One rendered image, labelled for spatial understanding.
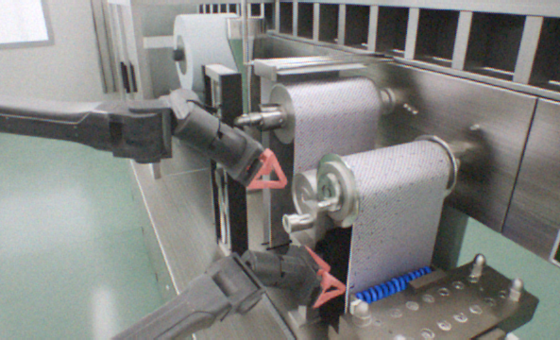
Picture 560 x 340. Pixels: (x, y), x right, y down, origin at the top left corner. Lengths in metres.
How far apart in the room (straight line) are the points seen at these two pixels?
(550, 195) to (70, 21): 5.79
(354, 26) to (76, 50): 5.13
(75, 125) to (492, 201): 0.80
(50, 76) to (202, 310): 5.72
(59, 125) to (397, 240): 0.65
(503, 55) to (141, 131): 0.75
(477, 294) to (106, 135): 0.78
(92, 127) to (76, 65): 5.54
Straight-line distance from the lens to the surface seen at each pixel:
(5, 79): 6.23
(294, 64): 0.92
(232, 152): 0.60
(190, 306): 0.56
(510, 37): 0.97
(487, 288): 0.97
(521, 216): 0.91
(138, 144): 0.57
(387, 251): 0.86
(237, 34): 1.32
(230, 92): 0.90
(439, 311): 0.88
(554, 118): 0.83
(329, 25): 1.43
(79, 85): 6.17
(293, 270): 0.69
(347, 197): 0.72
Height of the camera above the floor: 1.61
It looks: 25 degrees down
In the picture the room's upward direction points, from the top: straight up
